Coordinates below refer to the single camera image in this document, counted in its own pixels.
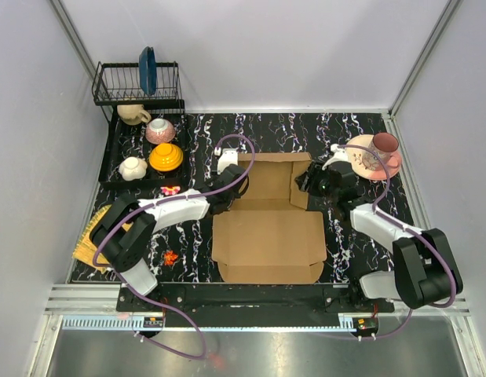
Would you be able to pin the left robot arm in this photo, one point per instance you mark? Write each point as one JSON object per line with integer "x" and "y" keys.
{"x": 124, "y": 231}

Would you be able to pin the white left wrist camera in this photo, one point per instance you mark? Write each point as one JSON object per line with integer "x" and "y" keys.
{"x": 225, "y": 158}

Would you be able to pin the yellow ribbed bowl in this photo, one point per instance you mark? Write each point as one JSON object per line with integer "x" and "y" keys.
{"x": 166, "y": 157}

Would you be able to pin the cream pink floral plate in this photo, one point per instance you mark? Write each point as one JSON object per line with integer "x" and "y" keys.
{"x": 355, "y": 157}

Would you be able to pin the pink patterned bowl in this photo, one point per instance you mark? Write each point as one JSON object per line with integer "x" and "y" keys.
{"x": 160, "y": 131}

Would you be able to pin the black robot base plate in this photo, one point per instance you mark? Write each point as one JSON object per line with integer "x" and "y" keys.
{"x": 256, "y": 308}

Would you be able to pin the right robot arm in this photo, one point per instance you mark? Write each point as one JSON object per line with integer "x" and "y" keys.
{"x": 424, "y": 270}

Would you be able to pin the pink butterfly toy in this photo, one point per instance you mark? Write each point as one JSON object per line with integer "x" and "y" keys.
{"x": 170, "y": 190}

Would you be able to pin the white flower-shaped bowl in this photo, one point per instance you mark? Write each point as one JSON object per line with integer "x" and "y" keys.
{"x": 133, "y": 168}

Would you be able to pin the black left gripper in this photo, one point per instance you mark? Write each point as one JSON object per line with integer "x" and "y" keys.
{"x": 217, "y": 177}

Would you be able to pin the blue plate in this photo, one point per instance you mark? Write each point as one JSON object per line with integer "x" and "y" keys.
{"x": 147, "y": 71}

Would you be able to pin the black dish rack tray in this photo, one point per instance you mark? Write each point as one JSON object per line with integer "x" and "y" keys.
{"x": 119, "y": 83}

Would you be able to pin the orange red small toy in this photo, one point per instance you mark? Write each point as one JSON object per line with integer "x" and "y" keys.
{"x": 169, "y": 258}

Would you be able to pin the yellow bamboo mat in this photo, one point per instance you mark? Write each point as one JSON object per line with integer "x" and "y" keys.
{"x": 85, "y": 249}

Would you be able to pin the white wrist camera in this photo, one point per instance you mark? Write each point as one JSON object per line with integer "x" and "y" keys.
{"x": 225, "y": 158}
{"x": 338, "y": 155}

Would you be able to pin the cream ceramic mug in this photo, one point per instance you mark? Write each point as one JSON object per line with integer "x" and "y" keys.
{"x": 133, "y": 114}

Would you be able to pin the pink patterned mug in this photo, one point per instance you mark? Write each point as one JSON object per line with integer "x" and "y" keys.
{"x": 382, "y": 150}

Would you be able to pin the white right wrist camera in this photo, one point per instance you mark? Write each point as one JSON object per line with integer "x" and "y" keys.
{"x": 338, "y": 155}

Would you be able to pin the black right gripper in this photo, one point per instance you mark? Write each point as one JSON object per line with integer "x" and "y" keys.
{"x": 314, "y": 171}

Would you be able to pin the brown cardboard box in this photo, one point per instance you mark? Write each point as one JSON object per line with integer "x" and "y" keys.
{"x": 268, "y": 236}

